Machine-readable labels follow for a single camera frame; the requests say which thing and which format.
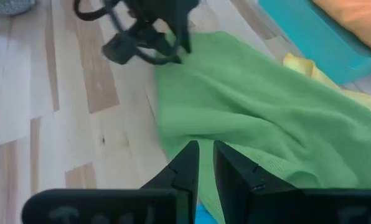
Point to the yellow microfiber towel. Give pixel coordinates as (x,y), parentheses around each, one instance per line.
(300,67)

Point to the artificial plant in pot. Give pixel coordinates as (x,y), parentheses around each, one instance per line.
(11,6)

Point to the orange microfiber towel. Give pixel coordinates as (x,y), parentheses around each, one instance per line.
(359,21)

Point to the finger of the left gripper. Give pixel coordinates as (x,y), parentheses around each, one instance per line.
(187,34)
(176,34)

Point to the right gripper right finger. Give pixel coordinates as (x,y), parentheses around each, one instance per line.
(244,199)

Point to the green microfiber towel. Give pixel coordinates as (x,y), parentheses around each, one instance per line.
(251,109)

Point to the blue microfiber towel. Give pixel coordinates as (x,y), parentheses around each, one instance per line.
(204,217)

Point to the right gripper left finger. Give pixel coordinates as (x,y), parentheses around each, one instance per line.
(173,199)

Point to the teal translucent plastic basket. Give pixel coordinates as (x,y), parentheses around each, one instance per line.
(313,37)

